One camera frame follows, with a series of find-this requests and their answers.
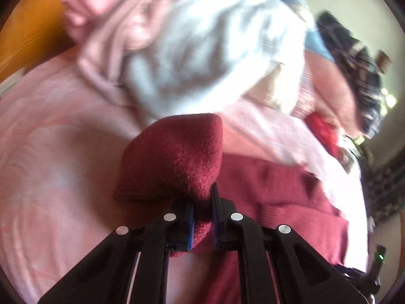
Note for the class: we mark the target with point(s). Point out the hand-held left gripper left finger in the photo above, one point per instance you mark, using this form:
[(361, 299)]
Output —
[(189, 224)]

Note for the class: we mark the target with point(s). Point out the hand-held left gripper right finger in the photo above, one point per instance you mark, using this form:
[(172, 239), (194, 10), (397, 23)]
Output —
[(216, 231)]

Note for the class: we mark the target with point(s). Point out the maroon knit garment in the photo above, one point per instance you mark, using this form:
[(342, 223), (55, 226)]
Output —
[(177, 158)]

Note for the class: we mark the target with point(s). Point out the dark curtain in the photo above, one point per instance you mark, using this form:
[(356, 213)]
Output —
[(386, 190)]

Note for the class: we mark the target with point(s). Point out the red cloth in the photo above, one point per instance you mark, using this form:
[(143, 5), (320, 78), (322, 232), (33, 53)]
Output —
[(319, 129)]

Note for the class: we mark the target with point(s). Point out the pink patterned bedsheet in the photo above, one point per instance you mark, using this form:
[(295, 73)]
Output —
[(57, 164)]

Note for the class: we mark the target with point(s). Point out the cream cloth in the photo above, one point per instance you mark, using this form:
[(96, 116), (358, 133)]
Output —
[(272, 91)]

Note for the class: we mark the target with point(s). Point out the floral patterned cloth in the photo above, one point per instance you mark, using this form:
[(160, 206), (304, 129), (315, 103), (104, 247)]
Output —
[(305, 101)]

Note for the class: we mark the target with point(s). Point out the dark plaid cloth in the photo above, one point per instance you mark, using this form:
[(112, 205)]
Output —
[(364, 79)]

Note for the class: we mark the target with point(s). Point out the white ribbed garment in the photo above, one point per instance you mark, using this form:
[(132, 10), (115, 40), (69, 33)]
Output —
[(205, 44)]

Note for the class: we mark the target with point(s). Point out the pink fuzzy blanket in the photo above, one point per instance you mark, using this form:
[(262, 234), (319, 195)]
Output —
[(329, 82)]

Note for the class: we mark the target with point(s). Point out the pink garment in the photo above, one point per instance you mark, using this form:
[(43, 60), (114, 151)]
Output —
[(110, 22)]

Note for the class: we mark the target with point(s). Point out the wooden headboard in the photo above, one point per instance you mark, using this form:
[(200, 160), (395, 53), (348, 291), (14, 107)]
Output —
[(34, 22)]

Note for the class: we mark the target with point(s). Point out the woven wall basket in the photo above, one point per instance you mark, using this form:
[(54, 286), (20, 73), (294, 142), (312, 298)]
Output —
[(384, 61)]

